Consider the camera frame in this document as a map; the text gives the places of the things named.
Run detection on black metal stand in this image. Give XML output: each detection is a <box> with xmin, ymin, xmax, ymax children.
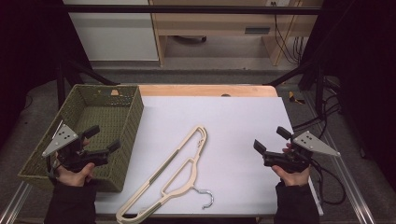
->
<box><xmin>267</xmin><ymin>59</ymin><xmax>326</xmax><ymax>116</ymax></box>
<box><xmin>55</xmin><ymin>59</ymin><xmax>120</xmax><ymax>110</ymax></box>

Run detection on aluminium rail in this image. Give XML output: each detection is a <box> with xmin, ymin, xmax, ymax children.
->
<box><xmin>0</xmin><ymin>181</ymin><xmax>32</xmax><ymax>224</ymax></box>
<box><xmin>303</xmin><ymin>92</ymin><xmax>376</xmax><ymax>224</ymax></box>

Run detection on white paper sheet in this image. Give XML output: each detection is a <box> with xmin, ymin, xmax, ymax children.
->
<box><xmin>94</xmin><ymin>95</ymin><xmax>324</xmax><ymax>217</ymax></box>

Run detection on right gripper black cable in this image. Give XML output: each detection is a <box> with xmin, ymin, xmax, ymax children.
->
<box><xmin>309</xmin><ymin>158</ymin><xmax>347</xmax><ymax>206</ymax></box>

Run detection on person's right hand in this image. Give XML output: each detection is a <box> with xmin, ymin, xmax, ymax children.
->
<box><xmin>271</xmin><ymin>164</ymin><xmax>311</xmax><ymax>188</ymax></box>

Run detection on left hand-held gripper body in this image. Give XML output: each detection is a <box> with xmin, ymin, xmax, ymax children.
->
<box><xmin>41</xmin><ymin>123</ymin><xmax>110</xmax><ymax>173</ymax></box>

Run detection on bundle of black floor cables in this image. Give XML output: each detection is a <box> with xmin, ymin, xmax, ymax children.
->
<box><xmin>292</xmin><ymin>92</ymin><xmax>342</xmax><ymax>132</ymax></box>

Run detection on yellow cable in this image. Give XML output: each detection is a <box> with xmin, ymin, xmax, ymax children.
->
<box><xmin>275</xmin><ymin>0</ymin><xmax>303</xmax><ymax>66</ymax></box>

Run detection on black horizontal frame bar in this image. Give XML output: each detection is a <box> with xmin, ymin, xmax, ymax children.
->
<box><xmin>62</xmin><ymin>4</ymin><xmax>323</xmax><ymax>16</ymax></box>

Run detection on white cabinet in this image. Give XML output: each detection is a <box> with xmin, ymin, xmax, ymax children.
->
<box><xmin>63</xmin><ymin>0</ymin><xmax>160</xmax><ymax>63</ymax></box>

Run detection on hanging black cables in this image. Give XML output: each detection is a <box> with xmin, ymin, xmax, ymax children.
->
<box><xmin>274</xmin><ymin>3</ymin><xmax>302</xmax><ymax>64</ymax></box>

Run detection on left gripper black strap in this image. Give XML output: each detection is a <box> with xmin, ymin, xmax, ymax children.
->
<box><xmin>46</xmin><ymin>154</ymin><xmax>62</xmax><ymax>180</ymax></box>

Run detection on wooden table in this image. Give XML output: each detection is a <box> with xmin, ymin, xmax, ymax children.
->
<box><xmin>138</xmin><ymin>84</ymin><xmax>278</xmax><ymax>98</ymax></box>

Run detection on yellow and black tool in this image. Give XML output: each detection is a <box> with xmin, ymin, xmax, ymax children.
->
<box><xmin>288</xmin><ymin>91</ymin><xmax>306</xmax><ymax>105</ymax></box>

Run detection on thin white strip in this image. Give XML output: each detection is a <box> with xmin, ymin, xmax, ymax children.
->
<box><xmin>51</xmin><ymin>119</ymin><xmax>64</xmax><ymax>140</ymax></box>

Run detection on light wooden desk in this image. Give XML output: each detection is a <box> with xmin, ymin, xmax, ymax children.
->
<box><xmin>148</xmin><ymin>0</ymin><xmax>325</xmax><ymax>67</ymax></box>

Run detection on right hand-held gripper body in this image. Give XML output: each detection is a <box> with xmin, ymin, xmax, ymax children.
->
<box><xmin>263</xmin><ymin>130</ymin><xmax>341</xmax><ymax>175</ymax></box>

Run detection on person's left hand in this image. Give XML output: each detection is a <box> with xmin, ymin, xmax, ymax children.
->
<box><xmin>53</xmin><ymin>154</ymin><xmax>96</xmax><ymax>188</ymax></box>

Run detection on green woven basket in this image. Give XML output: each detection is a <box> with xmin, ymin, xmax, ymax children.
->
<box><xmin>17</xmin><ymin>83</ymin><xmax>145</xmax><ymax>193</ymax></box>

